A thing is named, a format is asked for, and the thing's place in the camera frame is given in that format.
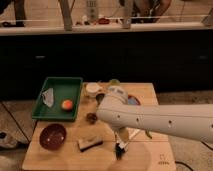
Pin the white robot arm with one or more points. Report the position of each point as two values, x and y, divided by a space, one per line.
186 121

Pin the black white brush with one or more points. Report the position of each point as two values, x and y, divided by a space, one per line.
118 150

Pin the brown dried fruit cluster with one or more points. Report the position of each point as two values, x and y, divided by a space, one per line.
91 118

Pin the dark red bowl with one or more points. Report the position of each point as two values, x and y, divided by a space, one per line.
52 137

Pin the green translucent cup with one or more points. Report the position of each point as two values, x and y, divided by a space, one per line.
114 82

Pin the small metal cup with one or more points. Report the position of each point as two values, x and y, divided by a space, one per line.
99 97

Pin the brown clay bowl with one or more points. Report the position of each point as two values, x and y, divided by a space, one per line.
133 97

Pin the orange fruit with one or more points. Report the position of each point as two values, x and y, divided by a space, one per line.
67 105

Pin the blue sponge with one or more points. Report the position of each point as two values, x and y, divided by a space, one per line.
133 101

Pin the black whiteboard eraser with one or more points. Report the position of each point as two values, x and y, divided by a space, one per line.
89 142

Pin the crumpled grey paper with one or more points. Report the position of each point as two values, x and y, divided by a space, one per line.
48 97

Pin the green plastic tray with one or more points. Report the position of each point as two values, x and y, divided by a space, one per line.
64 88

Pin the white ceramic cup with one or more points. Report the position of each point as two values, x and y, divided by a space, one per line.
92 89

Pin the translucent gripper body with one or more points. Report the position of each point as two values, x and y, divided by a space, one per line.
122 135

